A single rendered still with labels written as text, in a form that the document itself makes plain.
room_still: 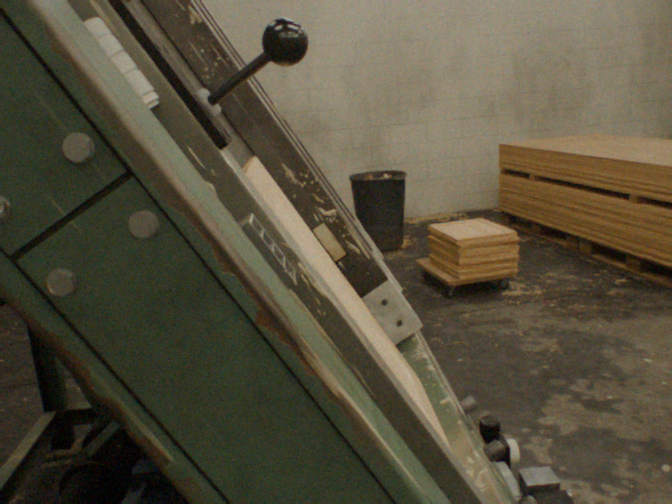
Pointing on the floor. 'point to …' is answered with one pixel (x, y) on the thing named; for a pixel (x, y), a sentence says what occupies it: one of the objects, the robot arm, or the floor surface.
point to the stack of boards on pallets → (594, 196)
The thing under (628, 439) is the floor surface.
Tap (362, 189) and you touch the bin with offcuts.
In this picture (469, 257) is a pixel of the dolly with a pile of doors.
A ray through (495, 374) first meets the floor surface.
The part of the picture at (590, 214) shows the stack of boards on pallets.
